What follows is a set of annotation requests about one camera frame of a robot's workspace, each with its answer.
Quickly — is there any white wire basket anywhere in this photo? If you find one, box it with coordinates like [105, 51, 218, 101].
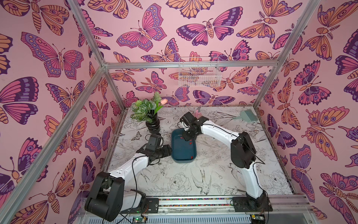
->
[177, 61, 222, 88]

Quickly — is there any aluminium frame post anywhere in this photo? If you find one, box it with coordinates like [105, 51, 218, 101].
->
[253, 0, 321, 109]

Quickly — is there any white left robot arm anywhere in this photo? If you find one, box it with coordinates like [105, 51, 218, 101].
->
[84, 134, 172, 222]

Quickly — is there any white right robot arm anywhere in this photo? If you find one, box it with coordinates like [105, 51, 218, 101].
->
[179, 112, 265, 200]

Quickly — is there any black vase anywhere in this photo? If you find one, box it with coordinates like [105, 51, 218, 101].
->
[145, 114, 160, 134]

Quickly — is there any green artificial plant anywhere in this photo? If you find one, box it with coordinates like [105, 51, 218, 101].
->
[131, 92, 168, 123]

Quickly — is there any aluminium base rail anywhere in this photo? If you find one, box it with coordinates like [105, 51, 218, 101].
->
[113, 195, 319, 224]

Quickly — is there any teal storage box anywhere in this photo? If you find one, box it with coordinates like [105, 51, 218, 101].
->
[171, 129, 197, 163]

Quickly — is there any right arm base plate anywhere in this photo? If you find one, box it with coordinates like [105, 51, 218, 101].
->
[232, 193, 273, 213]

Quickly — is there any pink spray bottle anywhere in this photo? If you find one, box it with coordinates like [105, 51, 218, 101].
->
[194, 107, 202, 119]

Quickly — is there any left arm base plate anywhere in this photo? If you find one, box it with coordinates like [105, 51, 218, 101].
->
[120, 197, 159, 215]

